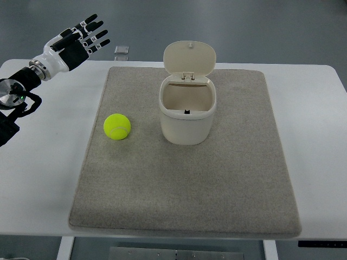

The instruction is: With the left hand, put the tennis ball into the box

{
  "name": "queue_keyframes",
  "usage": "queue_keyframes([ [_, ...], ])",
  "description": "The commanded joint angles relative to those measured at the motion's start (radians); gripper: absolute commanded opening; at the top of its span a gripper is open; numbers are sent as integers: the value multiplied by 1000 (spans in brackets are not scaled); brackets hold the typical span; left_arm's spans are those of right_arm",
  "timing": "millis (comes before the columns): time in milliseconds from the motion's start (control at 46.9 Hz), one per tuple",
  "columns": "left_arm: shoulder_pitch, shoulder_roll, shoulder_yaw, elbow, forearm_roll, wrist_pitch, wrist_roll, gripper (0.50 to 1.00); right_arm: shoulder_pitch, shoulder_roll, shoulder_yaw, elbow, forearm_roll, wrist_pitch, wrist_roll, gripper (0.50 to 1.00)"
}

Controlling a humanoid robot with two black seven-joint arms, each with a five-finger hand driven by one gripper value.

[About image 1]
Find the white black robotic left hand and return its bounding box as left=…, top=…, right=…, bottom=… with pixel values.
left=29, top=14, right=110, bottom=81

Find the yellow-green tennis ball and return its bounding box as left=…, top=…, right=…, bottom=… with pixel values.
left=103, top=113, right=131, bottom=140

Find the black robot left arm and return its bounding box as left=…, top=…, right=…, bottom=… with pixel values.
left=1, top=66, right=44, bottom=146

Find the clear square floor socket cover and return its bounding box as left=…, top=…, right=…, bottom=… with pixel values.
left=114, top=45, right=129, bottom=55

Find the cream plastic bin with lid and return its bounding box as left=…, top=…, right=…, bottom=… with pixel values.
left=159, top=41, right=217, bottom=145

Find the beige fabric mat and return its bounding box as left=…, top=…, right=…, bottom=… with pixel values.
left=68, top=67, right=301, bottom=238

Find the white right table leg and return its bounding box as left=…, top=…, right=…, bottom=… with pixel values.
left=263, top=240, right=279, bottom=260

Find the black table control panel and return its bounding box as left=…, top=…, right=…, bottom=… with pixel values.
left=298, top=240, right=347, bottom=249

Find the white table frame leg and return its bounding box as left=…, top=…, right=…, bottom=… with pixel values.
left=56, top=236, right=75, bottom=260

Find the grey metal base plate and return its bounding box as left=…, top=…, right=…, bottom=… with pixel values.
left=108, top=247, right=244, bottom=260

